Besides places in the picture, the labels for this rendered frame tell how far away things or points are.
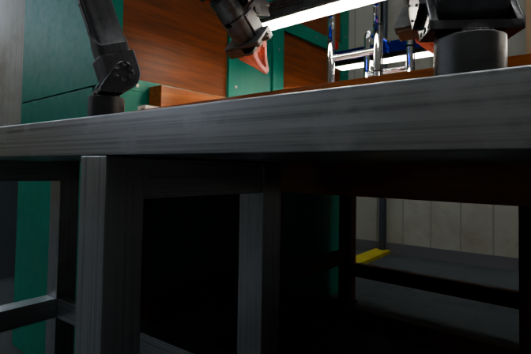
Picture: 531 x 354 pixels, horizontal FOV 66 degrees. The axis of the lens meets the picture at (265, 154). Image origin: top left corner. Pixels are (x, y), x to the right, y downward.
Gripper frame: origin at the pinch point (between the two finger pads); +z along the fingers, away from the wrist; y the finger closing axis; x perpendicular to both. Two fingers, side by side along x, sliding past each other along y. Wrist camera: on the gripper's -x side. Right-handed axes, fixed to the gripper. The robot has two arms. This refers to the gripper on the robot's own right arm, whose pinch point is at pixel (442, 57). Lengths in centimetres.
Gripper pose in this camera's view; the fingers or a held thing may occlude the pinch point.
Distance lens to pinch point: 77.9
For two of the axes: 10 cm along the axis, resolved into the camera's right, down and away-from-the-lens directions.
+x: -4.3, 7.4, -5.2
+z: 4.8, 6.7, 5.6
